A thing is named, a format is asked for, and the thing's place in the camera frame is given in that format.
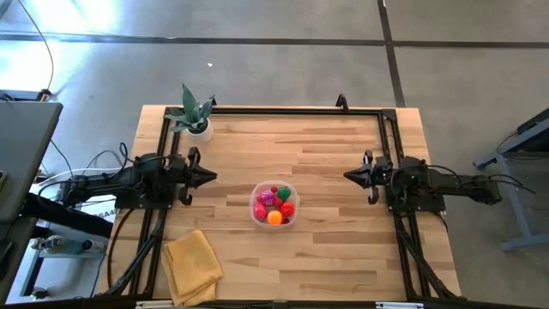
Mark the orange toy orange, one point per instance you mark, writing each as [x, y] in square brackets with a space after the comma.
[274, 218]

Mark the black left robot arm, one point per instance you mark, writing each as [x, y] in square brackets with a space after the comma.
[107, 182]

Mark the green toy bell pepper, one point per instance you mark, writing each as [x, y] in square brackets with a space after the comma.
[284, 193]

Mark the small red toy tomato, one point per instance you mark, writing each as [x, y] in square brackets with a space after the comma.
[279, 202]

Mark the black aluminium table frame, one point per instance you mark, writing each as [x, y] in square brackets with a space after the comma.
[300, 110]

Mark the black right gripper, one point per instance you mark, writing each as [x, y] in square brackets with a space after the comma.
[381, 173]

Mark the grey metal table frame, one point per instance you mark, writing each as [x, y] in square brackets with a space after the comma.
[527, 242]

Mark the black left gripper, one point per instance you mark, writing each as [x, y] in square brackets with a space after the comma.
[181, 176]

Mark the yellow folded cloth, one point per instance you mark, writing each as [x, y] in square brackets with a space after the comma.
[191, 266]

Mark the black diagonal support bar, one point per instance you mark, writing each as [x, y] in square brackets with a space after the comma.
[64, 214]

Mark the medium red toy tomato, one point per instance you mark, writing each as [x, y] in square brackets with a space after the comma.
[287, 209]

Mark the grey desk panel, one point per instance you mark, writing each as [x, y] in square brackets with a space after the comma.
[25, 150]

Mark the clear plastic tupperware container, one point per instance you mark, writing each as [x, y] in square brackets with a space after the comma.
[259, 222]

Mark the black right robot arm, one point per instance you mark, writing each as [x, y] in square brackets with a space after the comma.
[450, 184]

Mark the white plant pot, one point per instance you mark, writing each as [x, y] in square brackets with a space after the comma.
[206, 135]

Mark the white paper label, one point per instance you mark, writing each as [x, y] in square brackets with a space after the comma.
[105, 214]

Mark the purple white striped toy onion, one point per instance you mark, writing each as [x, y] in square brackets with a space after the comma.
[268, 198]

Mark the green snake plant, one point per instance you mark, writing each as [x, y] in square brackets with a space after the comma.
[191, 109]

